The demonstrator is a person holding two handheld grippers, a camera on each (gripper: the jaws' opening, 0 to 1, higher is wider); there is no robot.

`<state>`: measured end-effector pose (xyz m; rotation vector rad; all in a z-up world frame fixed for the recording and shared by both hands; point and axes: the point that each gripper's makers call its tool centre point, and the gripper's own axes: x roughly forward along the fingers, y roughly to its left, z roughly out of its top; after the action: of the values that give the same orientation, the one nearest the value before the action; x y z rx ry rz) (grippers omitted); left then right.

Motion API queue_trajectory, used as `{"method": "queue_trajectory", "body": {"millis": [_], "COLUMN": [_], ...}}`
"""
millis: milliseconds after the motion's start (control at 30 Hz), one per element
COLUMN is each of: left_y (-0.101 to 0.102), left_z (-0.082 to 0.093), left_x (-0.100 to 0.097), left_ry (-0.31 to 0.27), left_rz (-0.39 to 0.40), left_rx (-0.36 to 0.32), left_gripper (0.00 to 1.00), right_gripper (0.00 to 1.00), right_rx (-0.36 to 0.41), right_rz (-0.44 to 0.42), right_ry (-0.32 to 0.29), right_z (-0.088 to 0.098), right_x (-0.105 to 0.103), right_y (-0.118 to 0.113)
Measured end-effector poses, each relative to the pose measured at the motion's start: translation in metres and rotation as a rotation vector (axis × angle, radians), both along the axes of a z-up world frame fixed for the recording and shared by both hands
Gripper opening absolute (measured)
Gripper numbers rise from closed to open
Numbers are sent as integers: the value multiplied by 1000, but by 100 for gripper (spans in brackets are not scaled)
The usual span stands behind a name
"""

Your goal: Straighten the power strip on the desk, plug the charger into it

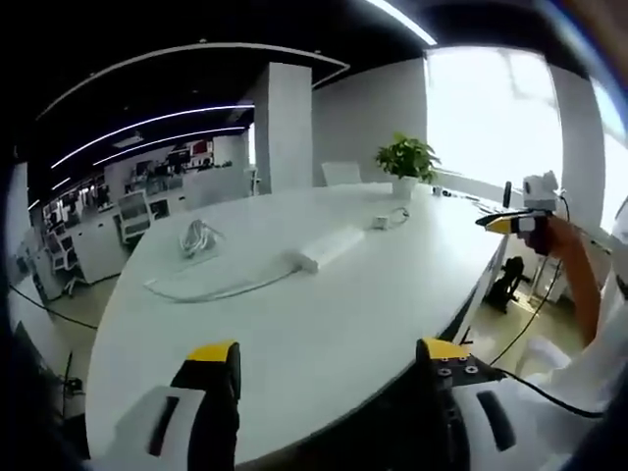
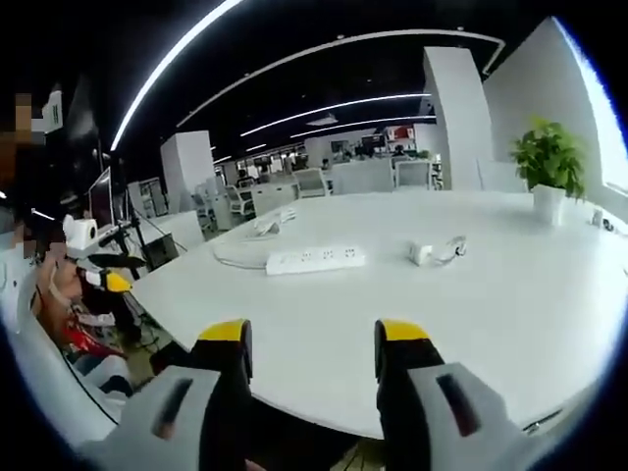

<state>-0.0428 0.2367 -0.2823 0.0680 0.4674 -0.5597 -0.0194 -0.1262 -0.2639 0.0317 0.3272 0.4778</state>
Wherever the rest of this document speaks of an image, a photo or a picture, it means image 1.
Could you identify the white power strip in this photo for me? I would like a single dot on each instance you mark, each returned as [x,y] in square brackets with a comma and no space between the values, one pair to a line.
[329,246]

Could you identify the white charger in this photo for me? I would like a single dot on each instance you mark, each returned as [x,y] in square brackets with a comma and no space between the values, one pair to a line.
[380,222]

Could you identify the white mesh office chair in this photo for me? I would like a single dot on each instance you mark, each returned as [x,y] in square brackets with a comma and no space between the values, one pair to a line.
[134,214]
[62,255]

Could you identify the white pillar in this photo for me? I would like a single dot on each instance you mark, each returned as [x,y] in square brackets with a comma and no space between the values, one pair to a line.
[282,128]

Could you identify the white office desk row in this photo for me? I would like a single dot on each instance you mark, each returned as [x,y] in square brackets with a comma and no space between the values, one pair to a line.
[93,250]

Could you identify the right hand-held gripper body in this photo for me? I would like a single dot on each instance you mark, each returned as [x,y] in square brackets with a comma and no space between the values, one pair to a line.
[539,206]

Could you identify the green potted plant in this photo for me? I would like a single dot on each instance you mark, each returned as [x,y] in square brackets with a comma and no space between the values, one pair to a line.
[406,166]

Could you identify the black office chair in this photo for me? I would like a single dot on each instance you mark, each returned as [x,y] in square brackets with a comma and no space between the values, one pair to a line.
[505,284]

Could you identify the person's white clothing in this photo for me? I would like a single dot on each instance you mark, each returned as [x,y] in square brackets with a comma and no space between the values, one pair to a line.
[584,373]

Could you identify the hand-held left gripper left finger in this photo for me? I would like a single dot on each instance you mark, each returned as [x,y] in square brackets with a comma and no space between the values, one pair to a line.
[162,417]

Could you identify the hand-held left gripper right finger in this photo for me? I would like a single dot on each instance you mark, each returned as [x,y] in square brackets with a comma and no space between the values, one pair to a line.
[461,402]

